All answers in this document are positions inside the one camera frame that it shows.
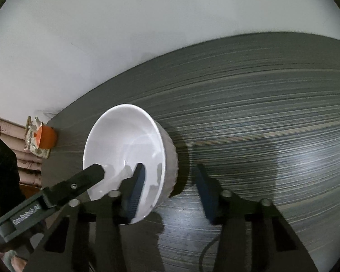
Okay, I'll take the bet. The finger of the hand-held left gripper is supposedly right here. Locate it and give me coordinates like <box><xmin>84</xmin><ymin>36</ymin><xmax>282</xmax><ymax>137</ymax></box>
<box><xmin>42</xmin><ymin>163</ymin><xmax>106</xmax><ymax>210</ymax></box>

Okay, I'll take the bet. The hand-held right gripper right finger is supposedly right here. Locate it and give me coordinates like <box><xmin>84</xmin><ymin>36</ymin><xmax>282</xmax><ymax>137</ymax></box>
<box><xmin>194</xmin><ymin>164</ymin><xmax>319</xmax><ymax>272</ymax></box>

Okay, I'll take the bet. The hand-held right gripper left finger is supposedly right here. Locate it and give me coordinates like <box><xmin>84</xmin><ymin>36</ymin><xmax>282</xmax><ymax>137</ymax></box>
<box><xmin>23</xmin><ymin>163</ymin><xmax>146</xmax><ymax>272</ymax></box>

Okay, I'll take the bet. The white ribbed bowl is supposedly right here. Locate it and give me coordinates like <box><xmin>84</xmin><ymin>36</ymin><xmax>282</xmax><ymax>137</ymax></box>
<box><xmin>83</xmin><ymin>104</ymin><xmax>178</xmax><ymax>225</ymax></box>

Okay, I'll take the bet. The patterned beige curtain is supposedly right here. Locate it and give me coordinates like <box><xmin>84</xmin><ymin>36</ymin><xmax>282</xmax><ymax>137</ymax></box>
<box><xmin>0</xmin><ymin>113</ymin><xmax>43</xmax><ymax>189</ymax></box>

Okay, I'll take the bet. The floral ceramic teapot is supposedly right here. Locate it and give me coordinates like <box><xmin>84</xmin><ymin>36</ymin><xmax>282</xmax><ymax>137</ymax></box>
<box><xmin>24</xmin><ymin>116</ymin><xmax>50</xmax><ymax>158</ymax></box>

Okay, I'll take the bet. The colourful printed cloth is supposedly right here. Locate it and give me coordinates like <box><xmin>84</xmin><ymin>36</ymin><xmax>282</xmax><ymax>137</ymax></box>
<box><xmin>0</xmin><ymin>251</ymin><xmax>27</xmax><ymax>272</ymax></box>

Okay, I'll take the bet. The black cable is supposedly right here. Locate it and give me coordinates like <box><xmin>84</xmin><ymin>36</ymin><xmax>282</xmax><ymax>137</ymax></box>
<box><xmin>200</xmin><ymin>236</ymin><xmax>220</xmax><ymax>272</ymax></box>

